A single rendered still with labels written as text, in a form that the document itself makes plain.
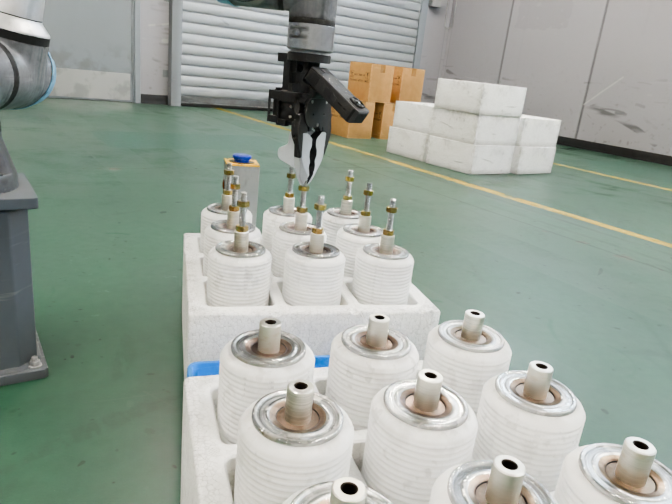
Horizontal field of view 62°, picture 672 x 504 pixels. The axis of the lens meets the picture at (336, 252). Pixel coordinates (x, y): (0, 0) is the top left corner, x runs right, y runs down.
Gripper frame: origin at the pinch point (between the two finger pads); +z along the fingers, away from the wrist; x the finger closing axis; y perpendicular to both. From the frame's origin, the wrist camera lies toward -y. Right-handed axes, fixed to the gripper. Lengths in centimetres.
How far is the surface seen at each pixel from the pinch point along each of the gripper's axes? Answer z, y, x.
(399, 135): 21, 129, -279
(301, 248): 9.2, -6.6, 9.1
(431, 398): 8, -41, 36
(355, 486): 6, -43, 51
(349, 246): 11.3, -7.2, -4.2
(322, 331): 19.6, -14.4, 12.5
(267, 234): 13.4, 10.7, -3.0
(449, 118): 4, 87, -263
